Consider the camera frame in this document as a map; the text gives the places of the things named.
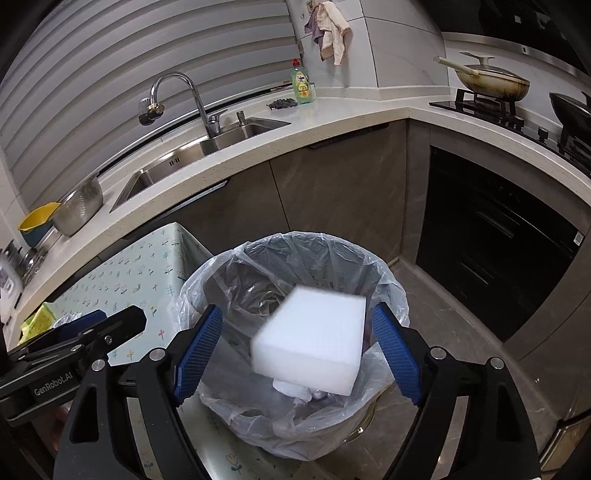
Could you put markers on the grey window blind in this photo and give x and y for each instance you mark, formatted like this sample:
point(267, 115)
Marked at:
point(69, 101)

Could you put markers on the white rice cooker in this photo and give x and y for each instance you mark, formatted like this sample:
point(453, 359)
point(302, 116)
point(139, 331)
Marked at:
point(11, 289)

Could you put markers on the stainless steel sink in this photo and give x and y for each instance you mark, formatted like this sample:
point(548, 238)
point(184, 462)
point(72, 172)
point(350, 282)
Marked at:
point(193, 151)

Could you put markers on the floral light blue tablecloth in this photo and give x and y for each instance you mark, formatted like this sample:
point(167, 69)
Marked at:
point(149, 273)

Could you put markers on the black built-in oven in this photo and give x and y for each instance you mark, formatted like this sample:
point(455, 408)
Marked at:
point(494, 246)

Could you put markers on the cream frying pan with lid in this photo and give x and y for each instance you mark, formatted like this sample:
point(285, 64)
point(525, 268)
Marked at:
point(486, 79)

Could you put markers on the trash bin with clear liner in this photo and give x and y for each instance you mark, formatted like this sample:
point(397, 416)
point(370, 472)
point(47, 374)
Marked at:
point(248, 283)

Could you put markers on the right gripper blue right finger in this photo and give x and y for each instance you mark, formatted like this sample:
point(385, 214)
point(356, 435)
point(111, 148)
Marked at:
point(405, 368)

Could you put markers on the white foam sponge block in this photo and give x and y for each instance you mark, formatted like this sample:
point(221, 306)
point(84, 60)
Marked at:
point(314, 339)

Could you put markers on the yellow green wipes packet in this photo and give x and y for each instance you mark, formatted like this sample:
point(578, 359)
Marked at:
point(39, 322)

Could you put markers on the clear plastic bag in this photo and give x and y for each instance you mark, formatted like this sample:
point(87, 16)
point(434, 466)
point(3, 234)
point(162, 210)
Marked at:
point(67, 318)

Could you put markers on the white paper towel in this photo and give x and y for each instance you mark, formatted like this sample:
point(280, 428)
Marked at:
point(300, 394)

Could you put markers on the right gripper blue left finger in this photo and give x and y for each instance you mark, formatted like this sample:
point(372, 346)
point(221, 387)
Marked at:
point(194, 353)

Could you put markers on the dark scrubber on counter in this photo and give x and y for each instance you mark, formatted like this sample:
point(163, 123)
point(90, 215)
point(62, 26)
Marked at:
point(282, 103)

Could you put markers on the chrome kitchen faucet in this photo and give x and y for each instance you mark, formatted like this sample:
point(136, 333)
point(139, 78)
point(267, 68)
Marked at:
point(186, 100)

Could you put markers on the hanging pink purple cloths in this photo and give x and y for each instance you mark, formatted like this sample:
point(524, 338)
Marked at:
point(328, 29)

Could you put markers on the black range hood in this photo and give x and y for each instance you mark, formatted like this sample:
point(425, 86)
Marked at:
point(558, 28)

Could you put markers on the green dish soap bottle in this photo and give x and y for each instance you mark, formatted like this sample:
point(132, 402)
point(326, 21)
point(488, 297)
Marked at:
point(302, 87)

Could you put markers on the black wok with lid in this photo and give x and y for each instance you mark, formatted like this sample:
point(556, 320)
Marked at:
point(574, 117)

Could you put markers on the stainless steel colander bowl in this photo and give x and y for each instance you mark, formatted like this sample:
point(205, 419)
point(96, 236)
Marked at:
point(78, 207)

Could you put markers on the black gas stove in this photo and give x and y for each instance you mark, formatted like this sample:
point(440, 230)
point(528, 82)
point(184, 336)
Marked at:
point(505, 115)

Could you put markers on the yellow blue colander basin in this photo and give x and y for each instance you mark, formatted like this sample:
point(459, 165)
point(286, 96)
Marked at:
point(37, 223)

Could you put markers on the round metal steamer rack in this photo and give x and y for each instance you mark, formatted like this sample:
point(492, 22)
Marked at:
point(26, 265)

